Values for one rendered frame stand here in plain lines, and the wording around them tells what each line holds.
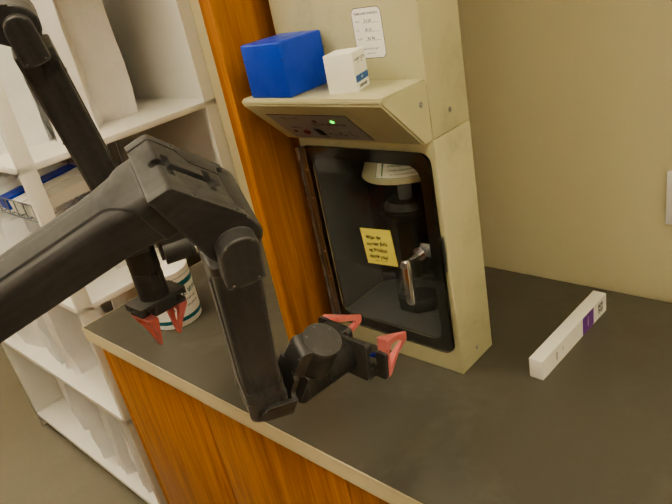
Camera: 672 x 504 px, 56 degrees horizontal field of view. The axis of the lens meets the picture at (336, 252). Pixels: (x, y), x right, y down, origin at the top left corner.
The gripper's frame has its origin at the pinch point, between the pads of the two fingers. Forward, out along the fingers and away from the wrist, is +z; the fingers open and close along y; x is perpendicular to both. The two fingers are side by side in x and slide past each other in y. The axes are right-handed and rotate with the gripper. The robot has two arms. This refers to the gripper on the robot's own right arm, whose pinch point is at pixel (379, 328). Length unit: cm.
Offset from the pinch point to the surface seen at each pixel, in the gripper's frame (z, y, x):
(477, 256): 25.7, -3.0, -3.6
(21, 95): 4, 137, -30
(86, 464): -2, 168, 125
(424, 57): 14.0, -0.9, -41.5
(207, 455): -7, 54, 52
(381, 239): 14.8, 11.0, -8.0
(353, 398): 2.1, 10.0, 20.5
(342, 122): 6.4, 10.4, -32.3
